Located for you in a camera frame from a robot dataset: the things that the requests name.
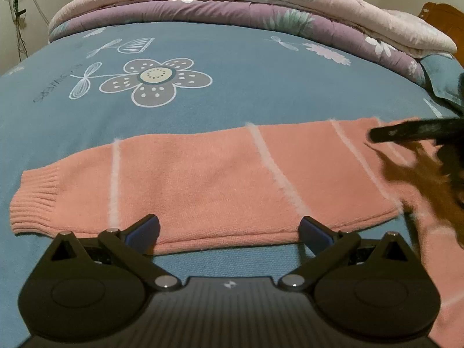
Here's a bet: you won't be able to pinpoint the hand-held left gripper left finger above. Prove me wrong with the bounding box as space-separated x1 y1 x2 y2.
48 214 182 292

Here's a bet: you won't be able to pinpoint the pink floral quilt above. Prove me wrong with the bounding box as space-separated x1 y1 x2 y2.
49 0 458 59

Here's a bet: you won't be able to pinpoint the pink striped knit sweater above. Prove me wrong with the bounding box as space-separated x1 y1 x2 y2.
9 116 464 348

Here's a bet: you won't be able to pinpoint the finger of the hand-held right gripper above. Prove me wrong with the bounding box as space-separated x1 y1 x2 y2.
367 117 464 145

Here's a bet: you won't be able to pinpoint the wooden headboard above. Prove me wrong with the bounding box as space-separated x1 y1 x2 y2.
417 2 464 70

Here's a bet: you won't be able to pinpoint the teal floral bedsheet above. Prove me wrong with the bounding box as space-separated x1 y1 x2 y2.
0 21 464 348

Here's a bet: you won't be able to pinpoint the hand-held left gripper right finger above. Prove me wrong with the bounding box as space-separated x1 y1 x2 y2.
277 215 417 292

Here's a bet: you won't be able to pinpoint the teal pillow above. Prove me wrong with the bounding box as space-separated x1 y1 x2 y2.
418 52 464 112

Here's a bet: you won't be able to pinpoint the wall cables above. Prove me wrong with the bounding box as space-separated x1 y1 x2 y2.
0 0 48 63

